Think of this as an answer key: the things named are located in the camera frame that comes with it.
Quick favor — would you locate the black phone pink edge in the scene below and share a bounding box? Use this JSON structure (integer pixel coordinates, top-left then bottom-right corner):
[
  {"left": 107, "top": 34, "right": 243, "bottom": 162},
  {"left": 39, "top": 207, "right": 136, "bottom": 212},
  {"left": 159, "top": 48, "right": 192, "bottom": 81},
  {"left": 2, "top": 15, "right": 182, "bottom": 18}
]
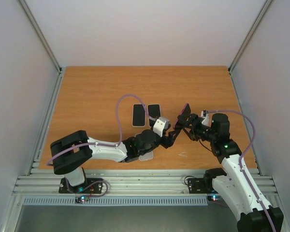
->
[{"left": 173, "top": 103, "right": 191, "bottom": 130}]

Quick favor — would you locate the white phone case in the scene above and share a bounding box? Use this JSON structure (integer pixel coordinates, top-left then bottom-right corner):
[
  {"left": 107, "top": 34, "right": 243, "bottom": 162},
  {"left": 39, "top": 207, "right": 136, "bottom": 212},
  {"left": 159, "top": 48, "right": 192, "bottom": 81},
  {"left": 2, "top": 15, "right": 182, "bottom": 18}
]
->
[{"left": 134, "top": 132, "right": 154, "bottom": 162}]

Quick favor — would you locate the black phone silver edge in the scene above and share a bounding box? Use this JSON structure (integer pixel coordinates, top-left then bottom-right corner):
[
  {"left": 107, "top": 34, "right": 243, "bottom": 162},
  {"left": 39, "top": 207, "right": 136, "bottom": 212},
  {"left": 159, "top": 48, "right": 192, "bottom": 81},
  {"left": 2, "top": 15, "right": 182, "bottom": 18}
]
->
[{"left": 147, "top": 104, "right": 161, "bottom": 118}]

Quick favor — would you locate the black phone dark edge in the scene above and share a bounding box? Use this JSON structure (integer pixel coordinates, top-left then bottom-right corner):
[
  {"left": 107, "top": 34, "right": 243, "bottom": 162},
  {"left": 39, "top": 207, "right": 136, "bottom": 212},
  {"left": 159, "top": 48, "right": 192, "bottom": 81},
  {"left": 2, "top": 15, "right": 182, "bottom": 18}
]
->
[{"left": 132, "top": 104, "right": 145, "bottom": 127}]

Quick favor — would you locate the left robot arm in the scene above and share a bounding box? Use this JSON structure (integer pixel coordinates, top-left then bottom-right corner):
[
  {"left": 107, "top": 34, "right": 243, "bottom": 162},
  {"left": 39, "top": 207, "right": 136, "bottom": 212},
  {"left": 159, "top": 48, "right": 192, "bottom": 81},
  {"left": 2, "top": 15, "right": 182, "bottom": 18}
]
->
[{"left": 47, "top": 129, "right": 180, "bottom": 192}]

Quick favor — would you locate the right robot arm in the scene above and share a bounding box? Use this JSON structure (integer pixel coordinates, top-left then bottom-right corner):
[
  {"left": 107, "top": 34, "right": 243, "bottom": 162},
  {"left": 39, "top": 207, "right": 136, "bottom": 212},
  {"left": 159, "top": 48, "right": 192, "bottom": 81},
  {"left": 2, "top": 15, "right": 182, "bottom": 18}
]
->
[{"left": 182, "top": 113, "right": 284, "bottom": 232}]

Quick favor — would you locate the right controller board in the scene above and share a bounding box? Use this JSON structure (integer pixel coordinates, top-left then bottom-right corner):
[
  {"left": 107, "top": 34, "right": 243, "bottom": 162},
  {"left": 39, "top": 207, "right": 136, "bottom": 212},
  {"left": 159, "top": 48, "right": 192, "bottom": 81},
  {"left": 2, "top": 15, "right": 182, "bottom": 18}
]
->
[{"left": 207, "top": 195, "right": 220, "bottom": 202}]

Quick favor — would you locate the controller board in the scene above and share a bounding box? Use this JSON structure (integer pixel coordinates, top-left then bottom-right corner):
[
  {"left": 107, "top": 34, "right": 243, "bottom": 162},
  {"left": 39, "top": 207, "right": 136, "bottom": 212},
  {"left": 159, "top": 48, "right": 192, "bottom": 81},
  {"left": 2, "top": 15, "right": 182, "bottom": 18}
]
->
[
  {"left": 207, "top": 195, "right": 220, "bottom": 202},
  {"left": 75, "top": 195, "right": 90, "bottom": 203}
]

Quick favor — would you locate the left controller board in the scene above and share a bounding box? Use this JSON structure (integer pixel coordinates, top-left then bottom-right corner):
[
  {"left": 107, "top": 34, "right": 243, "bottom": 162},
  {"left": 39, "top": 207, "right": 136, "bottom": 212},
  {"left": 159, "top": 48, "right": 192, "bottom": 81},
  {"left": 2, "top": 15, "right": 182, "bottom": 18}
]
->
[{"left": 75, "top": 195, "right": 90, "bottom": 203}]

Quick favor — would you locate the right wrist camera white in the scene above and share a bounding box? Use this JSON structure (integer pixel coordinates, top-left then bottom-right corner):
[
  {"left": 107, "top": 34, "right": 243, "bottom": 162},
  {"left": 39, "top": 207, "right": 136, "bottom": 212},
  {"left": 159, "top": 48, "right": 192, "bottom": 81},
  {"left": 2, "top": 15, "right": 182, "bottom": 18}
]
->
[{"left": 201, "top": 110, "right": 210, "bottom": 127}]

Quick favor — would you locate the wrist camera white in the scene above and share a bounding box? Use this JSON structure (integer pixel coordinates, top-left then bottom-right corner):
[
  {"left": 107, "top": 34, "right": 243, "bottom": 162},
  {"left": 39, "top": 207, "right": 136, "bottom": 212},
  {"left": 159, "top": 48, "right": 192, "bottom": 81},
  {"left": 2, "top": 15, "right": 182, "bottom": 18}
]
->
[
  {"left": 201, "top": 110, "right": 210, "bottom": 127},
  {"left": 153, "top": 116, "right": 170, "bottom": 137}
]

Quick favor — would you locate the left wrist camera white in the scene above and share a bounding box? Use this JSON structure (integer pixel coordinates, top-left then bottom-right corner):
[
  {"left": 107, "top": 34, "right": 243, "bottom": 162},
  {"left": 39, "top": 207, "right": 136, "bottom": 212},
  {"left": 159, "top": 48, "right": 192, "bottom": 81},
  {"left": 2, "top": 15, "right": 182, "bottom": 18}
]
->
[{"left": 153, "top": 116, "right": 170, "bottom": 137}]

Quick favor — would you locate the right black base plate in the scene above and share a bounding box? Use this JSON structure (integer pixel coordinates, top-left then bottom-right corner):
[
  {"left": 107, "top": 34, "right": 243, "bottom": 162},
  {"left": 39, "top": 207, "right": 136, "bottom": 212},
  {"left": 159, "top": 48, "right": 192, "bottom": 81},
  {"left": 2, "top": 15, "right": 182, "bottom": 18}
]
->
[{"left": 187, "top": 178, "right": 215, "bottom": 194}]

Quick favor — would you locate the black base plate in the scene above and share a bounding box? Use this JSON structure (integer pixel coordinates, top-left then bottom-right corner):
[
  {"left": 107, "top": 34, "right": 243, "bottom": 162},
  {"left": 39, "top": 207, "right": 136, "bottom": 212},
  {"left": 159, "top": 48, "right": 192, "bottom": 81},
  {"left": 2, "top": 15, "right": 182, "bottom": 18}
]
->
[
  {"left": 187, "top": 178, "right": 215, "bottom": 194},
  {"left": 58, "top": 178, "right": 105, "bottom": 194}
]

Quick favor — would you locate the slotted grey cable duct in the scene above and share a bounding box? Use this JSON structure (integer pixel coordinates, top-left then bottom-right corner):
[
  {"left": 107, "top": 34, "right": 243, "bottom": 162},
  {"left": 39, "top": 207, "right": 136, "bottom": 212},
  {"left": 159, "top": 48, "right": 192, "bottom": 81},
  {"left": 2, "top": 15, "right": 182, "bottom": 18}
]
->
[{"left": 23, "top": 196, "right": 207, "bottom": 206}]

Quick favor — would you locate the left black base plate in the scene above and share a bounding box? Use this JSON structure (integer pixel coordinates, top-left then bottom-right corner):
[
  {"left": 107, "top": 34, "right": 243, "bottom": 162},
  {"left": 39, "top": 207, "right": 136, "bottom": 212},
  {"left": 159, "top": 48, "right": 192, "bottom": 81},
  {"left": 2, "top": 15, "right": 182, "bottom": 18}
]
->
[{"left": 58, "top": 178, "right": 105, "bottom": 194}]

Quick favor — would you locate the aluminium corner post left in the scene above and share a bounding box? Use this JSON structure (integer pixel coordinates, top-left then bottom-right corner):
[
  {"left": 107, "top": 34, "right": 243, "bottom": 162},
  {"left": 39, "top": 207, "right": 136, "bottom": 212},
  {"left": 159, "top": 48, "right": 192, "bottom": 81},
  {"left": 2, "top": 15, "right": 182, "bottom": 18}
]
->
[{"left": 16, "top": 0, "right": 63, "bottom": 74}]

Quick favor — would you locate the aluminium corner post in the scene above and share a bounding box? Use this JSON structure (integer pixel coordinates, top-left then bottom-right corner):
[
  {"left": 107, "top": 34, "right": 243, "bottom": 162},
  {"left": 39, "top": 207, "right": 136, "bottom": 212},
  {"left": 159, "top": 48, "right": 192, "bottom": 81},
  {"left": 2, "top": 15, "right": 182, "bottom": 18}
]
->
[
  {"left": 227, "top": 0, "right": 275, "bottom": 74},
  {"left": 16, "top": 0, "right": 63, "bottom": 74}
]

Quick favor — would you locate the aluminium rail frame front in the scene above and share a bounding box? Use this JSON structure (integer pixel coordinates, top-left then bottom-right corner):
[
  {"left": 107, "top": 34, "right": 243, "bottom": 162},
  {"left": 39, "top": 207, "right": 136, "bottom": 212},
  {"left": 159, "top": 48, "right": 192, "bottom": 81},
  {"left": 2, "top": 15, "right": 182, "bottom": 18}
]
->
[{"left": 12, "top": 169, "right": 278, "bottom": 196}]

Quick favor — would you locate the aluminium corner post right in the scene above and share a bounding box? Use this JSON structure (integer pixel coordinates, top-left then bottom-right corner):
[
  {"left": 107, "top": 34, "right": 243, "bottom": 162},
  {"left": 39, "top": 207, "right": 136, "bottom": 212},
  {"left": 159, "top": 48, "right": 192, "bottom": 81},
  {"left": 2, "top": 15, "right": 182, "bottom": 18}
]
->
[{"left": 227, "top": 0, "right": 275, "bottom": 74}]

